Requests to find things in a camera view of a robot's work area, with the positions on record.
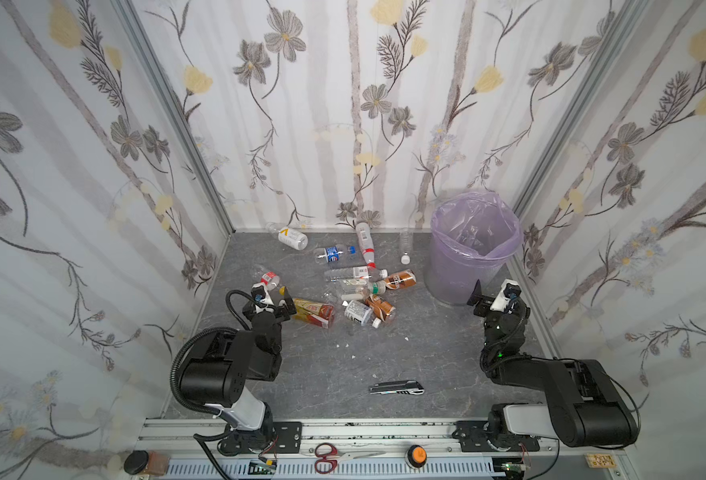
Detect yellow label tea bottle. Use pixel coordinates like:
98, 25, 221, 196
274, 286, 335, 329

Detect white label clear bottle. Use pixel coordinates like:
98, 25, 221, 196
266, 222, 308, 251

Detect red handled scissors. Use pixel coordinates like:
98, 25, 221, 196
313, 442, 384, 475

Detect orange black knob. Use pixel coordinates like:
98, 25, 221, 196
405, 445, 428, 469

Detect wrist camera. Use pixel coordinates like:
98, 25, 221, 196
250, 283, 274, 308
496, 279, 522, 314

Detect white red label bottle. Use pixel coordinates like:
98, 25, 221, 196
355, 221, 376, 268

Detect brown tea bottle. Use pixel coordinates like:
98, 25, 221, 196
383, 269, 417, 290

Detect purple lined trash bin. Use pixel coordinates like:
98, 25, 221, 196
424, 191, 523, 305

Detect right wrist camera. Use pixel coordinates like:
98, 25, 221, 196
496, 279, 522, 314

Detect black utility knife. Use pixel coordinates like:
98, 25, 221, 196
368, 380, 425, 396

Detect upright clear small bottle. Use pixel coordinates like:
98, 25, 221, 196
399, 228, 414, 265

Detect clear water bottle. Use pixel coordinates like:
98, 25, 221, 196
324, 265, 388, 282

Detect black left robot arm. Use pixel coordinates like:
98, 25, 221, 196
170, 289, 302, 462

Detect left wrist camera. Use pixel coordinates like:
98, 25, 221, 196
250, 283, 274, 308

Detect grey label small bottle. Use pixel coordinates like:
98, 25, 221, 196
344, 300, 384, 328

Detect black round lid jar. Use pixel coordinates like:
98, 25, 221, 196
123, 450, 171, 476

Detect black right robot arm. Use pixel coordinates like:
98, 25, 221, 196
467, 280, 641, 450

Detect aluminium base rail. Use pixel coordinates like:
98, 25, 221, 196
137, 418, 639, 479

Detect brown coffee bottle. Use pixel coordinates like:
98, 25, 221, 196
365, 295, 396, 328

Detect yellow label tag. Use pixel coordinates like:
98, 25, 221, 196
584, 453, 617, 470

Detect red cap small bottle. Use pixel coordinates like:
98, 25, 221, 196
254, 264, 281, 292

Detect small green circuit board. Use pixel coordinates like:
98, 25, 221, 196
247, 459, 278, 477

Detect crushed clear bottle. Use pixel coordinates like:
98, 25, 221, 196
324, 280, 387, 303

